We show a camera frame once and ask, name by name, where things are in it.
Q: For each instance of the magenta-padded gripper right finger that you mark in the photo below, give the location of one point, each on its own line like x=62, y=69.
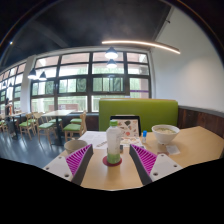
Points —
x=164, y=165

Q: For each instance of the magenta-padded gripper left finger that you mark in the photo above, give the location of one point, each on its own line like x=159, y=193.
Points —
x=57, y=166

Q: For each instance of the clear green-capped drink bottle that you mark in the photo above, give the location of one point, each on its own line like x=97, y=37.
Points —
x=113, y=143

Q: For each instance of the white paper napkin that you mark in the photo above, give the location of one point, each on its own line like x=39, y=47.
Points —
x=173, y=149

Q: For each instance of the white ceramic bowl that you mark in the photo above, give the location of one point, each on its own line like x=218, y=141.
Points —
x=165, y=133

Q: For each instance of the small blue-capped white bottle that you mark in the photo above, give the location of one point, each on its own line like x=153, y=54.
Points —
x=144, y=136

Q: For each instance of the wooden chairs with green seats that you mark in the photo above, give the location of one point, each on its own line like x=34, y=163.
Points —
x=43, y=126

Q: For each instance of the small dark flat box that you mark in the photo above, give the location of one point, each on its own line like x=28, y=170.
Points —
x=121, y=148

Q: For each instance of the white printed paper sheet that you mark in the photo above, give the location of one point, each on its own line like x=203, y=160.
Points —
x=93, y=138

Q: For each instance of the black tablet with colourful picture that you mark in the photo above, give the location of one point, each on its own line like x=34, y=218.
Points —
x=130, y=126

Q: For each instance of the wooden dining table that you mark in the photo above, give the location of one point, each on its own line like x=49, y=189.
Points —
x=58, y=113

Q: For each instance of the green upholstered booth backrest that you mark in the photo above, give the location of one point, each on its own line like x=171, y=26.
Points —
x=146, y=111

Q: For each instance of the person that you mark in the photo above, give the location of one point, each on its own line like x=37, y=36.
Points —
x=8, y=116

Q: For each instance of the black-framed window front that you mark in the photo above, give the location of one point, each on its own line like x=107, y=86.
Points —
x=76, y=71

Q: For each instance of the long curved light bar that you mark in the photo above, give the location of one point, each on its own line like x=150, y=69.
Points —
x=143, y=43

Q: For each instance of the black pendant ceiling lamps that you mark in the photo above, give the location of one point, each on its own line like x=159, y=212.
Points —
x=111, y=53

